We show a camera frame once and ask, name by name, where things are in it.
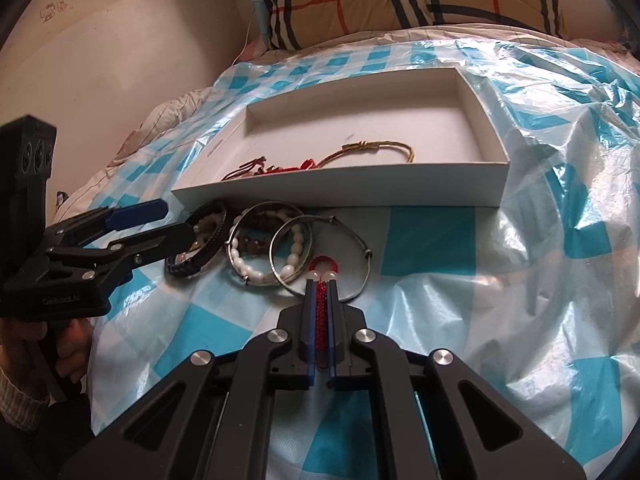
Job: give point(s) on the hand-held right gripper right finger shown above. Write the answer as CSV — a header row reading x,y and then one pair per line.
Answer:
x,y
331,320

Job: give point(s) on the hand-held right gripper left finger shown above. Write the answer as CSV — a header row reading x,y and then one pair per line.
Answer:
x,y
310,310

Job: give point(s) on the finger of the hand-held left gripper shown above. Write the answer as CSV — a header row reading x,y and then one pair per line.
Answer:
x,y
135,212
160,242

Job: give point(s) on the white cardboard box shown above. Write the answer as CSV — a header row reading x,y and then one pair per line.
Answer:
x,y
350,120

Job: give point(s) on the person's left forearm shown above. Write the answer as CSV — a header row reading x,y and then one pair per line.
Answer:
x,y
20,400

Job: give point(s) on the person's left hand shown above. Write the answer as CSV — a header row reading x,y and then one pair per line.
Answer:
x,y
75,347

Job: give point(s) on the white board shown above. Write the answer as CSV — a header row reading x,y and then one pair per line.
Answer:
x,y
125,60

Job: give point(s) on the blue checkered plastic sheet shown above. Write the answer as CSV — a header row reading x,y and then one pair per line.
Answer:
x,y
525,285

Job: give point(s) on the dark cloth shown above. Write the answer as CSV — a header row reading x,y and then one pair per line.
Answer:
x,y
50,452

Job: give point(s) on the plaid pillow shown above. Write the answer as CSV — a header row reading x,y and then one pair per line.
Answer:
x,y
360,5

